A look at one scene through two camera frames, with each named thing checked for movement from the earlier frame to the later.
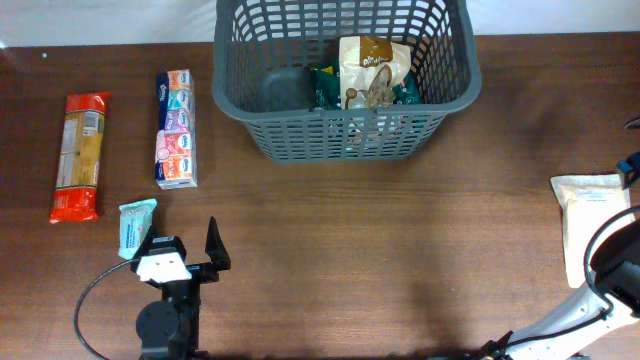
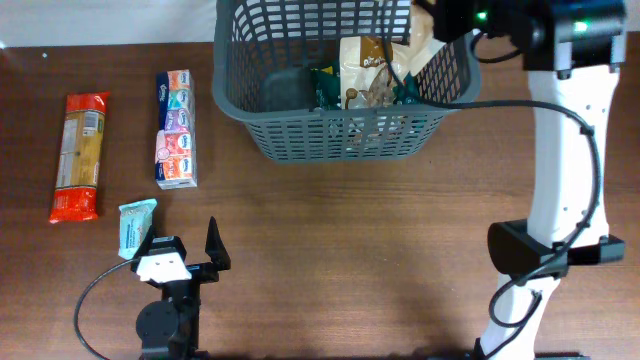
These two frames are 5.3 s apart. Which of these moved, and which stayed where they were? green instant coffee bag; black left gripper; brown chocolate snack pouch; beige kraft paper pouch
Moved: beige kraft paper pouch
Stayed: brown chocolate snack pouch; black left gripper; green instant coffee bag
